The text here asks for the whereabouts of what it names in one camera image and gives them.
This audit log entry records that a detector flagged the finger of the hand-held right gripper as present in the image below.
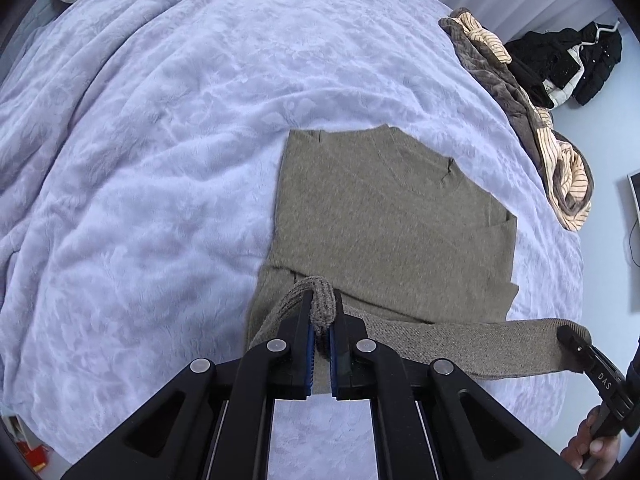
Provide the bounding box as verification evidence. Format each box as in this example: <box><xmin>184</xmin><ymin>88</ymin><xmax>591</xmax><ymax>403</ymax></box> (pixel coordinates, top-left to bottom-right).
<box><xmin>556</xmin><ymin>325</ymin><xmax>599</xmax><ymax>362</ymax></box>

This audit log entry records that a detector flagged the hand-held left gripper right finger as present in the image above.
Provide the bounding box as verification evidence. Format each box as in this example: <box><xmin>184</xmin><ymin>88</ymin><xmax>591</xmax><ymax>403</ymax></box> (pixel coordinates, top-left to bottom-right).
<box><xmin>327</xmin><ymin>289</ymin><xmax>584</xmax><ymax>480</ymax></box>

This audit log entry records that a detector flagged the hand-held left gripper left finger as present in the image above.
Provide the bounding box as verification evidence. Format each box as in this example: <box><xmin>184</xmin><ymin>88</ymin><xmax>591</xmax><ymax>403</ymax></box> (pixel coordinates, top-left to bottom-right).
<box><xmin>60</xmin><ymin>287</ymin><xmax>317</xmax><ymax>480</ymax></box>

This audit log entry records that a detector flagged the olive knit sweater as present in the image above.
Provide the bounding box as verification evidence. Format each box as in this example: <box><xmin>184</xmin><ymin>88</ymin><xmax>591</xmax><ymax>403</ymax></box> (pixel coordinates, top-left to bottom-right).
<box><xmin>243</xmin><ymin>125</ymin><xmax>593</xmax><ymax>383</ymax></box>

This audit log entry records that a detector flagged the person's right hand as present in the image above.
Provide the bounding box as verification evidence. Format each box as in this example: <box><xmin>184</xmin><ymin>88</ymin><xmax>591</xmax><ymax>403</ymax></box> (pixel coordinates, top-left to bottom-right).
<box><xmin>560</xmin><ymin>404</ymin><xmax>624</xmax><ymax>474</ymax></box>

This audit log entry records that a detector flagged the brown robe with striped lining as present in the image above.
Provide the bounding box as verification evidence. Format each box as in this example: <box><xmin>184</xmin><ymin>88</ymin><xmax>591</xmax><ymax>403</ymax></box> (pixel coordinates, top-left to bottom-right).
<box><xmin>438</xmin><ymin>7</ymin><xmax>594</xmax><ymax>232</ymax></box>

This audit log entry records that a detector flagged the lavender fleece blanket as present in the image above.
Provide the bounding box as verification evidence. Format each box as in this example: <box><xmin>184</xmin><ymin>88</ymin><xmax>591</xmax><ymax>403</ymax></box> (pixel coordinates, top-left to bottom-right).
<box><xmin>0</xmin><ymin>0</ymin><xmax>586</xmax><ymax>480</ymax></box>

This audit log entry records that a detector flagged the colourful floor clutter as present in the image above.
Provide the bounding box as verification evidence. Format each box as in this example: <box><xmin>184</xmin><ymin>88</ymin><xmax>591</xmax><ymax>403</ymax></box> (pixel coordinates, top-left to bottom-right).
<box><xmin>1</xmin><ymin>414</ymin><xmax>52</xmax><ymax>472</ymax></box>

